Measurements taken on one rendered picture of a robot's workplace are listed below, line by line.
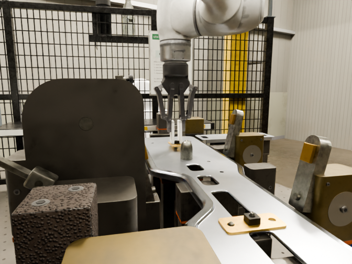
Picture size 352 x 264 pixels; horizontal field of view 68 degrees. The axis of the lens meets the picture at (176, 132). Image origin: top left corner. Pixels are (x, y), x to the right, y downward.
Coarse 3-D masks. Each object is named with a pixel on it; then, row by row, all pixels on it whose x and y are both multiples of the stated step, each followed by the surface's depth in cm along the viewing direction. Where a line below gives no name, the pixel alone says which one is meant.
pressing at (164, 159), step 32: (160, 160) 66; (192, 160) 66; (224, 160) 66; (192, 192) 47; (224, 192) 47; (256, 192) 46; (192, 224) 34; (288, 224) 35; (224, 256) 28; (256, 256) 28; (320, 256) 28
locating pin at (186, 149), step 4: (184, 144) 66; (188, 144) 66; (180, 148) 67; (184, 148) 66; (188, 148) 66; (192, 148) 67; (180, 152) 67; (184, 152) 66; (188, 152) 66; (192, 152) 67; (180, 156) 67; (184, 156) 66; (188, 156) 66; (192, 156) 67
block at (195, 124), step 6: (186, 120) 104; (192, 120) 104; (198, 120) 105; (186, 126) 104; (192, 126) 104; (198, 126) 105; (186, 132) 104; (192, 132) 105; (198, 132) 105; (198, 138) 106
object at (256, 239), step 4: (252, 236) 34; (256, 236) 34; (260, 236) 34; (264, 236) 34; (268, 236) 34; (256, 240) 33; (260, 240) 33; (264, 240) 33; (268, 240) 34; (260, 244) 33; (264, 244) 33; (268, 244) 34; (264, 248) 34; (268, 248) 34; (268, 252) 34
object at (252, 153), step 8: (240, 136) 75; (248, 136) 75; (256, 136) 76; (240, 144) 75; (248, 144) 76; (256, 144) 76; (240, 152) 75; (248, 152) 76; (256, 152) 76; (240, 160) 76; (248, 160) 76; (256, 160) 77; (240, 208) 79
